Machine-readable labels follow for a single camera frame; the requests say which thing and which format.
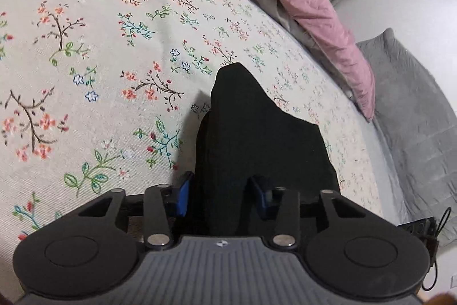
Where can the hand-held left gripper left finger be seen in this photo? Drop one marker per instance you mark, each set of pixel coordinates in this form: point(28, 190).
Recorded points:
point(184, 197)

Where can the floral bed sheet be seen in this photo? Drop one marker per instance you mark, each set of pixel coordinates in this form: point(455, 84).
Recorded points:
point(107, 58)

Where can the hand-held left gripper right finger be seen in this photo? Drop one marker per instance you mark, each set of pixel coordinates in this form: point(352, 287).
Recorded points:
point(258, 198)

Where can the black power strip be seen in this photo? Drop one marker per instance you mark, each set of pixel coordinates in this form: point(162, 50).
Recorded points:
point(419, 227)

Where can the black pants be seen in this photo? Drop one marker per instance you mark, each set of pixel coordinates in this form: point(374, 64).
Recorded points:
point(257, 133)

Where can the grey blanket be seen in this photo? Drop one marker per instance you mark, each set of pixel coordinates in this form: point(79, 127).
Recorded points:
point(410, 119)

